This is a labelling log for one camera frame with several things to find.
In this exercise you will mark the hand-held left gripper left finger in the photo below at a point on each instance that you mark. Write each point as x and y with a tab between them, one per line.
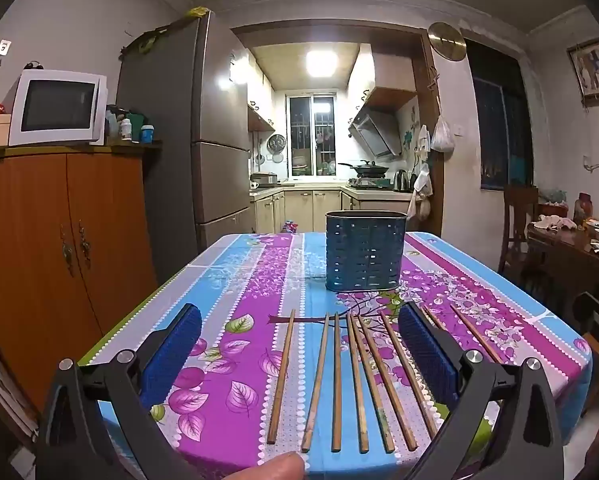
172	355

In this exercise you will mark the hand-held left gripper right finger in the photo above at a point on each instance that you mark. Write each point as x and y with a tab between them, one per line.
429	355

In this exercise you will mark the set of wooden chopsticks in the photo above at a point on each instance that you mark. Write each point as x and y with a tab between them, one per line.
336	385

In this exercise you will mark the blue perforated chopstick holder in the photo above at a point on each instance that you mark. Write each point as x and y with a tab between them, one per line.
364	250

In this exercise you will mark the person's left hand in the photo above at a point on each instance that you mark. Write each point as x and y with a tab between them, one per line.
274	466

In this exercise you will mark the floral striped tablecloth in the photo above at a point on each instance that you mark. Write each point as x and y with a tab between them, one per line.
219	310

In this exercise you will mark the orange wooden cabinet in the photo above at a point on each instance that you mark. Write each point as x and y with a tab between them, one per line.
54	260

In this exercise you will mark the wooden dining chair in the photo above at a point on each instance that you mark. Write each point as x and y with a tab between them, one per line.
517	225

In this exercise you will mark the dark wooden chair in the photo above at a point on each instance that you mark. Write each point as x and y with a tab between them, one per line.
597	330

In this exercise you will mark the dark wooden dining table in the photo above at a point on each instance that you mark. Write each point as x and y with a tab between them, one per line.
574	260

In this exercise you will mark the red floor bottles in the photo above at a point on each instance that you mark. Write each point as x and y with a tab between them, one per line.
290	226

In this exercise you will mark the hanging cloths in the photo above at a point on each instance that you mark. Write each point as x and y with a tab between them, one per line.
422	180

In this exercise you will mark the steel kettle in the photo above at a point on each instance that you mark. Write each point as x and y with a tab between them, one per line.
401	180

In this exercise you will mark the gas stove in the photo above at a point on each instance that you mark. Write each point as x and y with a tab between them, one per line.
369	182

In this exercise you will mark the pink cloth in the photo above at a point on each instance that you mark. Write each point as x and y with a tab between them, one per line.
554	221

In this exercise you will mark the beige base kitchen cabinets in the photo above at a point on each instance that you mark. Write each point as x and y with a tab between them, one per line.
299	210

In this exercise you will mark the black wok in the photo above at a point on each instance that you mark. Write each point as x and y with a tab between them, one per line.
367	166

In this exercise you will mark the teal ornament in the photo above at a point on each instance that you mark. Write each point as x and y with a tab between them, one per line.
554	195

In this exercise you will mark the glass jar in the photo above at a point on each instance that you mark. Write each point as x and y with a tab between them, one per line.
584	207

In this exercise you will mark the hanging white plastic bag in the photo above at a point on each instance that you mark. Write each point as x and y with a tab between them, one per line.
442	135

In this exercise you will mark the blue and white jar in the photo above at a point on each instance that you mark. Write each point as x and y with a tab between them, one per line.
146	134

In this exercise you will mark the steel range hood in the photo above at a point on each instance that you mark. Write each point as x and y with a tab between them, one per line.
374	132

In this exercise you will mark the white bottle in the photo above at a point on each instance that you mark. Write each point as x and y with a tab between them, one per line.
125	128

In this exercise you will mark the grey refrigerator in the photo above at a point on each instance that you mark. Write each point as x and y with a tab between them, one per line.
199	125

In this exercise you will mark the green cup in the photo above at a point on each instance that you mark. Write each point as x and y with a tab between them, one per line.
136	121

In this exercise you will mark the dark window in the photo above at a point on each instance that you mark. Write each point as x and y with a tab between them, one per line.
502	125

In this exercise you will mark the barred kitchen window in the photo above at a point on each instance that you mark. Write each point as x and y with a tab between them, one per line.
312	135

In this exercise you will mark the white microwave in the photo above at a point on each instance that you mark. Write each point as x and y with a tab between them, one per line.
59	107

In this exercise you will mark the beige cabinet above hood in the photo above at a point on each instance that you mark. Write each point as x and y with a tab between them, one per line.
379	80

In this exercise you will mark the ceiling light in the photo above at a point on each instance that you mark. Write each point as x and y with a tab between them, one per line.
321	62

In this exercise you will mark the green leafy bundle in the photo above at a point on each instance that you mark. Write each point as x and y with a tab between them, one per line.
147	42

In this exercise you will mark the black alarm clock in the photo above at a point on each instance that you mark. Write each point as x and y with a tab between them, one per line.
33	65

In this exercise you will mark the yellow bag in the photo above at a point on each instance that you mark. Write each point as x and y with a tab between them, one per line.
197	11

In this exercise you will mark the beige wall cabinets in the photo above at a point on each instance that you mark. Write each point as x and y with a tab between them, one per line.
259	105

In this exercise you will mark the round gold wall disc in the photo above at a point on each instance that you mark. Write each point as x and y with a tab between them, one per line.
447	41

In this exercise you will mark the framed wall picture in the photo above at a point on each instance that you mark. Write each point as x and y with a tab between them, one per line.
594	67

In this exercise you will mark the white wall hook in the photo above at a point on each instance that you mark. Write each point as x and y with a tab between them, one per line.
3	46

